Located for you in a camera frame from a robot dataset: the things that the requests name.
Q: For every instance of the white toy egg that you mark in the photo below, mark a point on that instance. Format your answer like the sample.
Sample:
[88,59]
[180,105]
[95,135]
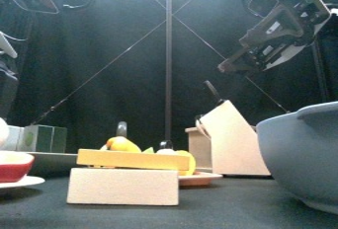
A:
[166,151]

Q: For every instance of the peach toy plate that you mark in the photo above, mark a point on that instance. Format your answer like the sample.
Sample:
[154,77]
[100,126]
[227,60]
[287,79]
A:
[200,177]

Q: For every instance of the white round plate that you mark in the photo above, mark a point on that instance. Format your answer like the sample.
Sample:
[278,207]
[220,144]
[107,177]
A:
[31,181]

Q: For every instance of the wooden knife block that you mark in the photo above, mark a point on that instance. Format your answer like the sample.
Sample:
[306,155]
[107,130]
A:
[235,140]

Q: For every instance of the white round toy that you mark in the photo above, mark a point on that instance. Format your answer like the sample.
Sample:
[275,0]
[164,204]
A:
[3,132]

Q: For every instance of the pale wooden box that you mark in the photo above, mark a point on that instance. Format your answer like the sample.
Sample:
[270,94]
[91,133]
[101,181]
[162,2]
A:
[199,149]

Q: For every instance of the white toy carton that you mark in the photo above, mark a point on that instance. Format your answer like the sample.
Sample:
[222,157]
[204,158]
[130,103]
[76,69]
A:
[13,138]

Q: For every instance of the green toy carton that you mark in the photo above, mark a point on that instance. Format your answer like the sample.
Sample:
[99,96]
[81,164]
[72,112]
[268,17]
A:
[44,138]

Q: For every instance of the blue-grey plastic bowl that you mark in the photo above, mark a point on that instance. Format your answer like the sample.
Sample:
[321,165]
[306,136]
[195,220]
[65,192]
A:
[303,154]

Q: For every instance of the yellow toy fruit half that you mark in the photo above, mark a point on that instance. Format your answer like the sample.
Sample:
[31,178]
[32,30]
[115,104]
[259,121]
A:
[191,162]

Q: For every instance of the small green toy leaf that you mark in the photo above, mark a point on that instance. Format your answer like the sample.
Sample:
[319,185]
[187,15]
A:
[148,150]

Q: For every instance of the orange-yellow toy fruit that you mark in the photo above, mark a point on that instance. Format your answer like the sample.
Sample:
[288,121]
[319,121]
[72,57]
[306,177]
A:
[121,144]

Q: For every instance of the grey flat tray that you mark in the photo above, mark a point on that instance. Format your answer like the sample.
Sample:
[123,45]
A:
[52,163]

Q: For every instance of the red bowl white inside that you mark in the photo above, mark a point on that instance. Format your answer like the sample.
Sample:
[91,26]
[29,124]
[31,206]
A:
[13,170]

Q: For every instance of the yellow wooden board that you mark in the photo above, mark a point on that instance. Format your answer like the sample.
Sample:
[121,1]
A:
[132,160]

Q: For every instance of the pale wooden block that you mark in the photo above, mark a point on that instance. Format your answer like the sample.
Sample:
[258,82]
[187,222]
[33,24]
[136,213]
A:
[123,187]

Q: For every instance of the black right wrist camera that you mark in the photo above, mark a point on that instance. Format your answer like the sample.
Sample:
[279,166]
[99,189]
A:
[262,3]

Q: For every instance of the vertical metal frame pole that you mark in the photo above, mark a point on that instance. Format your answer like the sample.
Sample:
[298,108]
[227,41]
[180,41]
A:
[168,58]

